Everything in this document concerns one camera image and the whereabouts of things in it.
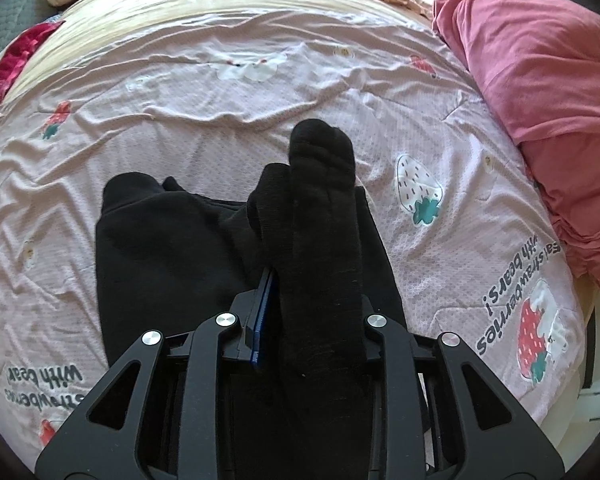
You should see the black sweater with orange cuffs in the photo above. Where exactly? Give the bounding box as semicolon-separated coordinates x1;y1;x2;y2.
95;119;411;480

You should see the pink strawberry printed blanket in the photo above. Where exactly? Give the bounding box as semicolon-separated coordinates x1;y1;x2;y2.
0;7;588;461

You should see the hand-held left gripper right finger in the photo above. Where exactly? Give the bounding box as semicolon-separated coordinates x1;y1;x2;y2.
362;296;567;480

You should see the red cloth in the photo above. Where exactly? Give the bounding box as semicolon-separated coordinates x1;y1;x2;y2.
0;21;67;109

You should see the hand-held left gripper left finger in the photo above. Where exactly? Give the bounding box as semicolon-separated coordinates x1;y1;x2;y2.
34;267;281;480

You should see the pink quilt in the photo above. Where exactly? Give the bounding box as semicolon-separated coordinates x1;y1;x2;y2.
431;0;600;305

